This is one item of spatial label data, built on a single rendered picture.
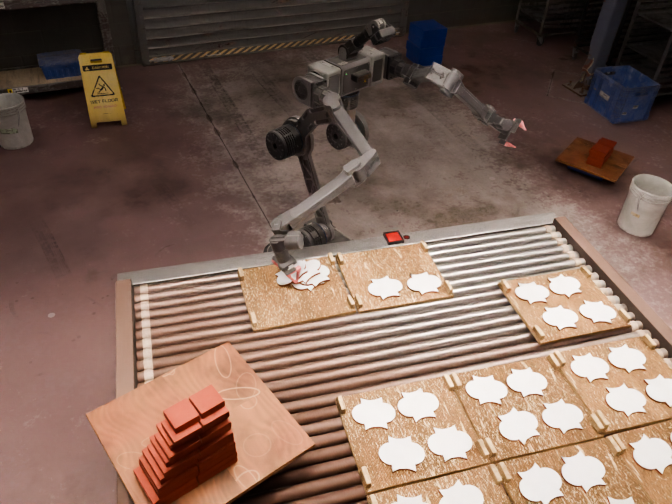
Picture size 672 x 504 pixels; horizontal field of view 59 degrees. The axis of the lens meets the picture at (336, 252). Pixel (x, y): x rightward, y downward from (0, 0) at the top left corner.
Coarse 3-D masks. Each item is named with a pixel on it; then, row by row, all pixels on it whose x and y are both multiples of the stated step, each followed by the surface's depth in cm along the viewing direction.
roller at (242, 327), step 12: (528, 276) 260; (456, 288) 251; (468, 288) 252; (480, 288) 253; (492, 288) 255; (240, 324) 230; (168, 336) 224; (180, 336) 224; (192, 336) 225; (204, 336) 226; (216, 336) 227; (144, 348) 220
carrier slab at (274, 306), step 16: (256, 272) 251; (272, 272) 251; (336, 272) 253; (256, 288) 243; (272, 288) 244; (288, 288) 244; (320, 288) 245; (336, 288) 246; (256, 304) 236; (272, 304) 237; (288, 304) 237; (304, 304) 238; (320, 304) 238; (336, 304) 239; (272, 320) 230; (288, 320) 231; (304, 320) 231
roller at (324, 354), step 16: (480, 320) 238; (496, 320) 238; (512, 320) 240; (400, 336) 229; (416, 336) 230; (432, 336) 231; (320, 352) 221; (336, 352) 222; (352, 352) 224; (256, 368) 215; (272, 368) 217
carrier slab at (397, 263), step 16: (336, 256) 261; (352, 256) 262; (368, 256) 262; (384, 256) 263; (400, 256) 263; (416, 256) 264; (352, 272) 254; (368, 272) 254; (384, 272) 255; (400, 272) 255; (416, 272) 256; (432, 272) 256; (352, 288) 246; (368, 304) 239; (384, 304) 240; (400, 304) 240
